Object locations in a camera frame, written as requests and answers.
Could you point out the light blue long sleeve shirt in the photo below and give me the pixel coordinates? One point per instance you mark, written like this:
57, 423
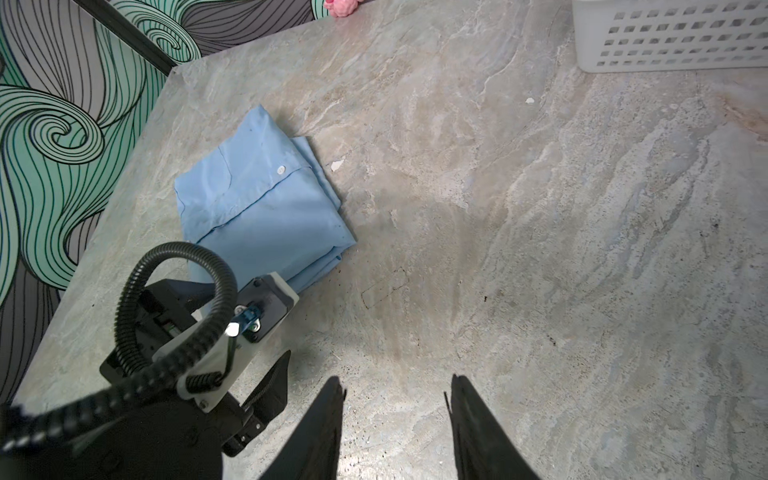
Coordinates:
261, 201

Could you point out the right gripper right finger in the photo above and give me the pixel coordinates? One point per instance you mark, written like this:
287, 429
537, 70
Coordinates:
482, 450

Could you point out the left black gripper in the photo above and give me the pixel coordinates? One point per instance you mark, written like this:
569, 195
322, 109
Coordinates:
169, 437

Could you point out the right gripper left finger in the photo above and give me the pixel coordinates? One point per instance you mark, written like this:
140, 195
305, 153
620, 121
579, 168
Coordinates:
313, 449

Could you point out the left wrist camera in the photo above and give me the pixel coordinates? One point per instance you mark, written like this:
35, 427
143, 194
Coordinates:
261, 305

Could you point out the small pink toy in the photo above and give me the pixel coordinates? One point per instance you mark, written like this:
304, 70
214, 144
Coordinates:
341, 8

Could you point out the white perforated plastic basket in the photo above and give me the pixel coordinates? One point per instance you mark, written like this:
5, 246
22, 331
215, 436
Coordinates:
645, 36

